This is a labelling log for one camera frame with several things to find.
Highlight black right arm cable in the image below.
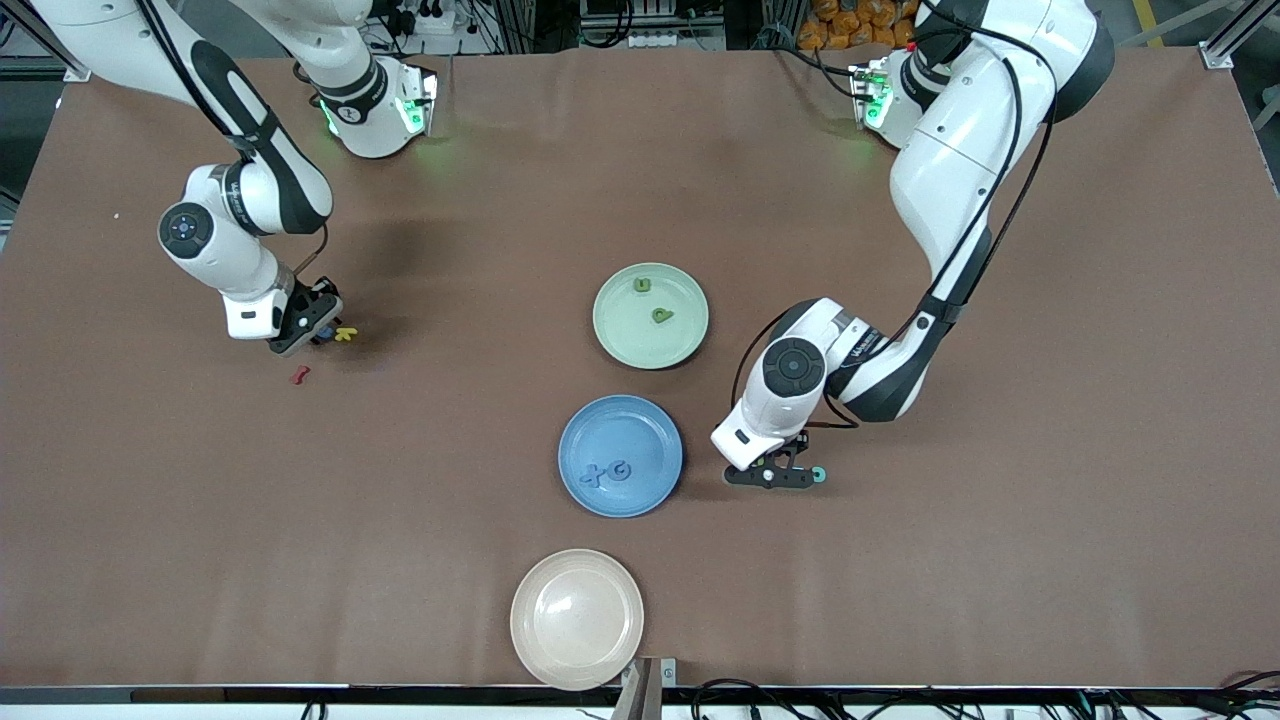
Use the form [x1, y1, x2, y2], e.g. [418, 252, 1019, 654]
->
[135, 0, 329, 281]

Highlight beige plate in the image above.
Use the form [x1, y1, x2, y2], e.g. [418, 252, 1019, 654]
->
[509, 548, 646, 692]

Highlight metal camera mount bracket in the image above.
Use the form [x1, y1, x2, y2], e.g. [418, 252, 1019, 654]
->
[612, 656, 678, 720]

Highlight blue plate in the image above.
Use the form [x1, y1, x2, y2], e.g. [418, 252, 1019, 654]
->
[557, 394, 685, 519]

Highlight pile of orange objects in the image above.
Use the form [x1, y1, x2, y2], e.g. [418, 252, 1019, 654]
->
[797, 0, 921, 51]

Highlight white power strip with plugs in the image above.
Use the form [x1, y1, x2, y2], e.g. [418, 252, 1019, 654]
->
[385, 0, 466, 36]

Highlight light green plate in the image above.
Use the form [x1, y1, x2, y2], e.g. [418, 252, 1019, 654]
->
[592, 262, 711, 371]

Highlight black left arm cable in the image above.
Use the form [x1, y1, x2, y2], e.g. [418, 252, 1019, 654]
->
[733, 0, 1061, 431]

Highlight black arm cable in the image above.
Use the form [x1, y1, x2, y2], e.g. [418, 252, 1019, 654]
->
[733, 0, 1061, 431]
[135, 0, 329, 281]

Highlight tangled black cables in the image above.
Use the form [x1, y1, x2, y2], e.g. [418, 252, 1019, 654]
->
[690, 672, 1280, 720]

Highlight black table edge strip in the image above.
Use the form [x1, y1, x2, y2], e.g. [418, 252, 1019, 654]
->
[0, 685, 1280, 707]

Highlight aluminium frame post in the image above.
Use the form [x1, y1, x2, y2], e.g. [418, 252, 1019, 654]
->
[0, 0, 96, 83]
[1203, 0, 1280, 71]

